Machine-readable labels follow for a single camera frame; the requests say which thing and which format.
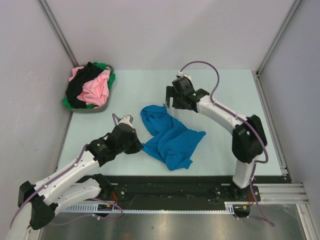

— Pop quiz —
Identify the grey laundry basket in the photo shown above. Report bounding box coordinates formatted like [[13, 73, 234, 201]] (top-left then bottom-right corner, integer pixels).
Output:
[[61, 62, 116, 114]]

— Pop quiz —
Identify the blue t shirt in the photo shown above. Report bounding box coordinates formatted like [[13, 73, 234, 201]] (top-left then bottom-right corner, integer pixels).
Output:
[[140, 105, 206, 171]]

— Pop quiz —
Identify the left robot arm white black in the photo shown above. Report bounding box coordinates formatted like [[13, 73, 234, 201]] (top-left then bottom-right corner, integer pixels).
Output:
[[6, 120, 143, 240]]

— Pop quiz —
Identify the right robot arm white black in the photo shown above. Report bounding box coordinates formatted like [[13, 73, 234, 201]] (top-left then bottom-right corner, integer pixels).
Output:
[[165, 74, 269, 201]]

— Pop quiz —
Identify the pink t shirt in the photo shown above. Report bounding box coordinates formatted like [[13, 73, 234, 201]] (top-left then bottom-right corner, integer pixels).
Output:
[[69, 66, 111, 107]]

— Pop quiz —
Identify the black t shirt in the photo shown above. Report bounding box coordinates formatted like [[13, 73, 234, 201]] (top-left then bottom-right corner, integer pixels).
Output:
[[65, 62, 103, 109]]

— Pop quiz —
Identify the green t shirt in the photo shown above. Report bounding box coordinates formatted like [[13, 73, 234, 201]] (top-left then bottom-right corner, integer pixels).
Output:
[[61, 61, 117, 110]]

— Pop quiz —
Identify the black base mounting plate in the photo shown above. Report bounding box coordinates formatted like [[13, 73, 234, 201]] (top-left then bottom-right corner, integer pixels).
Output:
[[74, 174, 291, 211]]

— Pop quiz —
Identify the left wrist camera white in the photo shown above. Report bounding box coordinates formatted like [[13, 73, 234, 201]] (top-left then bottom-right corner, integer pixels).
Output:
[[118, 114, 134, 128]]

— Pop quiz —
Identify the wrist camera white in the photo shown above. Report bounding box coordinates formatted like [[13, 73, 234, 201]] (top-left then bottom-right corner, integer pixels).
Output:
[[176, 71, 192, 81], [118, 114, 134, 128]]

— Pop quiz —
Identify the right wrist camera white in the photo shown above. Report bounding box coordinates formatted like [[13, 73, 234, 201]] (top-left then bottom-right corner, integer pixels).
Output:
[[176, 71, 192, 81]]

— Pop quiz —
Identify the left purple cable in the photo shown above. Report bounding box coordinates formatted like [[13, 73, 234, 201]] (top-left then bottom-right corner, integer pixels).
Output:
[[9, 113, 125, 230]]

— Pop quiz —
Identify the purple cable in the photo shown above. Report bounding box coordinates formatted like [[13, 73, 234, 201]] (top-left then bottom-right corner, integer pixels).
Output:
[[178, 60, 276, 227], [9, 113, 125, 230]]

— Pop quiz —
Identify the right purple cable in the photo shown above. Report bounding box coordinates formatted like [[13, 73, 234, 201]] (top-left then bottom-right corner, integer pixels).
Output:
[[178, 60, 276, 227]]

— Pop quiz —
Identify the white slotted cable duct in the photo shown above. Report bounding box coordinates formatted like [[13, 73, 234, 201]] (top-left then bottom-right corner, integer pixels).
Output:
[[62, 201, 234, 215]]

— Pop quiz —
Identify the aluminium frame rail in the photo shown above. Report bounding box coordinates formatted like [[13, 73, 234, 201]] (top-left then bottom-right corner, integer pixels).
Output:
[[256, 183, 309, 204]]

